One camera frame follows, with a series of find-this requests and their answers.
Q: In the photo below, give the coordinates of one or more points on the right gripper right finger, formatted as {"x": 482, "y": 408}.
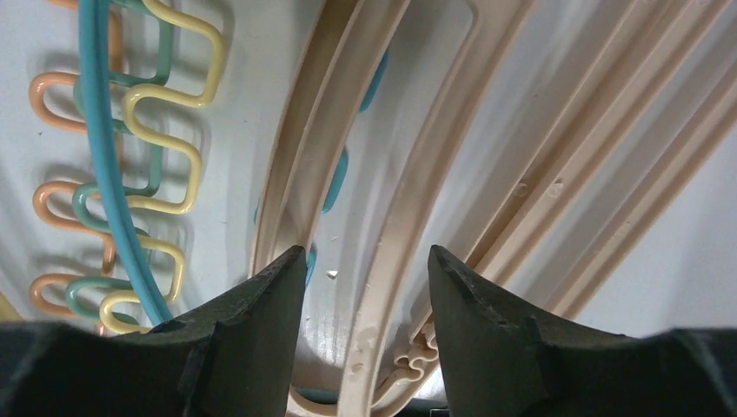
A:
{"x": 502, "y": 356}

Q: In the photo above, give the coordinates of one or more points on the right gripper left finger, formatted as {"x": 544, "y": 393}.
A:
{"x": 232, "y": 356}

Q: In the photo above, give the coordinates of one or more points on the yellow wire hanger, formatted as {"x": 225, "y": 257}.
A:
{"x": 130, "y": 243}

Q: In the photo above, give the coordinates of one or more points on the green wire hanger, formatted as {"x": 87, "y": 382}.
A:
{"x": 150, "y": 172}

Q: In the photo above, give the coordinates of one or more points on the orange wire hanger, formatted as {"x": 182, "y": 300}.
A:
{"x": 37, "y": 88}

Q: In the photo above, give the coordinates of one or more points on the blue wire hanger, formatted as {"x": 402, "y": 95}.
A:
{"x": 95, "y": 85}

